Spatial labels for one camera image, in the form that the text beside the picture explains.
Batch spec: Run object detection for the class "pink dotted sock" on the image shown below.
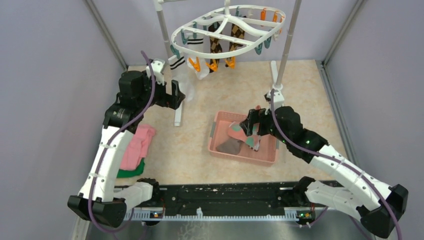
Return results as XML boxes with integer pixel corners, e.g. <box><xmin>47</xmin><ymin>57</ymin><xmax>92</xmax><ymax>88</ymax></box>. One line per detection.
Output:
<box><xmin>227</xmin><ymin>121</ymin><xmax>261</xmax><ymax>152</ymax></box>

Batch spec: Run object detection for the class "white black striped sock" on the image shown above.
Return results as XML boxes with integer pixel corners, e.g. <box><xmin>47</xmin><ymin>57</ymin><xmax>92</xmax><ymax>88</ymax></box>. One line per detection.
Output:
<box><xmin>186</xmin><ymin>37</ymin><xmax>211</xmax><ymax>80</ymax></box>
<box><xmin>168</xmin><ymin>55</ymin><xmax>195</xmax><ymax>102</ymax></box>

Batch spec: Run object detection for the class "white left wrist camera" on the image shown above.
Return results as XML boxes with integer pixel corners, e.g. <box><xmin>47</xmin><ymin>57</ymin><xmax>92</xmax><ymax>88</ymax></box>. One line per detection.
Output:
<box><xmin>150</xmin><ymin>58</ymin><xmax>166</xmax><ymax>86</ymax></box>

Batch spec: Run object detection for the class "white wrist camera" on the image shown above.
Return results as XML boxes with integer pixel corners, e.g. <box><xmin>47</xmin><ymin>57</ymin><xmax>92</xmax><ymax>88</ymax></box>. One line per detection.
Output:
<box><xmin>264</xmin><ymin>88</ymin><xmax>285</xmax><ymax>110</ymax></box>
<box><xmin>150</xmin><ymin>58</ymin><xmax>166</xmax><ymax>86</ymax></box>

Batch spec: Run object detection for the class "pink plastic basket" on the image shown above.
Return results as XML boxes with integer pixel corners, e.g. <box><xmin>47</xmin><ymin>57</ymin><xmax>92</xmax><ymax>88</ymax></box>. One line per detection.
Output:
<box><xmin>208</xmin><ymin>111</ymin><xmax>280</xmax><ymax>167</ymax></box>

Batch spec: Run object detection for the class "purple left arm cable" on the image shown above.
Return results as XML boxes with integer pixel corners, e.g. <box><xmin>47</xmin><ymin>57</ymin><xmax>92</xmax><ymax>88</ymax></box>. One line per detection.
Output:
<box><xmin>88</xmin><ymin>50</ymin><xmax>157</xmax><ymax>234</ymax></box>

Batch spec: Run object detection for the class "white black striped sock front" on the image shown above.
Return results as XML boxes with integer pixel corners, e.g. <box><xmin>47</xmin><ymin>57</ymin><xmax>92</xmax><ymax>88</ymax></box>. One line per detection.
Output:
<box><xmin>168</xmin><ymin>55</ymin><xmax>195</xmax><ymax>102</ymax></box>

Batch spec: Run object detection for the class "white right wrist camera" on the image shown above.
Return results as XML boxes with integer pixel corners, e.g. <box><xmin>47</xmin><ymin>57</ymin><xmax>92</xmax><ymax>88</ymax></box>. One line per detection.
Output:
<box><xmin>264</xmin><ymin>88</ymin><xmax>285</xmax><ymax>110</ymax></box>

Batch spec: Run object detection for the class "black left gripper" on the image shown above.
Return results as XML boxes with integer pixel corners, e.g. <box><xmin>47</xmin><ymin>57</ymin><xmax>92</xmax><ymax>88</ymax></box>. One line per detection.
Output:
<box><xmin>136</xmin><ymin>70</ymin><xmax>184</xmax><ymax>110</ymax></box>

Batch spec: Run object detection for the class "green folded cloth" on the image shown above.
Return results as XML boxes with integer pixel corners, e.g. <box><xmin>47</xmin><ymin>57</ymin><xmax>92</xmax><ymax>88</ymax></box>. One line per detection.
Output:
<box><xmin>116</xmin><ymin>158</ymin><xmax>145</xmax><ymax>179</ymax></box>

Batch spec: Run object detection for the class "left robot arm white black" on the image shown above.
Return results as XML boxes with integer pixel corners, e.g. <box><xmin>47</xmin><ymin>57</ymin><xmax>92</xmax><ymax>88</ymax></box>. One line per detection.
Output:
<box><xmin>67</xmin><ymin>70</ymin><xmax>185</xmax><ymax>228</ymax></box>

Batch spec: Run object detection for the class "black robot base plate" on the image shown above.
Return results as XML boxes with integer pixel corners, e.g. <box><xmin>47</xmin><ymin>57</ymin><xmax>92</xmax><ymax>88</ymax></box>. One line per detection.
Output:
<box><xmin>129</xmin><ymin>175</ymin><xmax>327</xmax><ymax>227</ymax></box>

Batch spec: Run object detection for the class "grey red striped sock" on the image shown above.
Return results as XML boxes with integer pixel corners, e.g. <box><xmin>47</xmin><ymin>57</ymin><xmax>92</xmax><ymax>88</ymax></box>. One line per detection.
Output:
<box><xmin>216</xmin><ymin>138</ymin><xmax>244</xmax><ymax>155</ymax></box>

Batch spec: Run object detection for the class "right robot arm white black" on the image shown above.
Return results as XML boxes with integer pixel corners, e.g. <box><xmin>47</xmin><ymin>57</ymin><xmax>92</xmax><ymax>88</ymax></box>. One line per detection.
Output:
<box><xmin>239</xmin><ymin>106</ymin><xmax>409</xmax><ymax>240</ymax></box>

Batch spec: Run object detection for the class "white drying rack stand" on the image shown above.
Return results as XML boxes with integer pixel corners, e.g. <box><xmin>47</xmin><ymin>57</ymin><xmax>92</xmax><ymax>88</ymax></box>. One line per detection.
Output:
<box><xmin>152</xmin><ymin>0</ymin><xmax>303</xmax><ymax>127</ymax></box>

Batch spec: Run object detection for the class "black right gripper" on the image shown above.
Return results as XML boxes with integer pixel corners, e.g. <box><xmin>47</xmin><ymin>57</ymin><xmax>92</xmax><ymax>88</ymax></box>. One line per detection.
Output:
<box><xmin>239</xmin><ymin>108</ymin><xmax>291</xmax><ymax>145</ymax></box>

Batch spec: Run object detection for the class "pink folded cloth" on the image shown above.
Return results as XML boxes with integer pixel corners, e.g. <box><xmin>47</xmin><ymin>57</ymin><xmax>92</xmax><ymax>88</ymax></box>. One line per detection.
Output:
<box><xmin>119</xmin><ymin>124</ymin><xmax>156</xmax><ymax>171</ymax></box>

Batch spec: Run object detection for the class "white oval clip hanger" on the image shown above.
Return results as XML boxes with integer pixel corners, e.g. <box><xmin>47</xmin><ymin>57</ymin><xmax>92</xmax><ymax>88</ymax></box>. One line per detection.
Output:
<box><xmin>170</xmin><ymin>0</ymin><xmax>286</xmax><ymax>60</ymax></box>

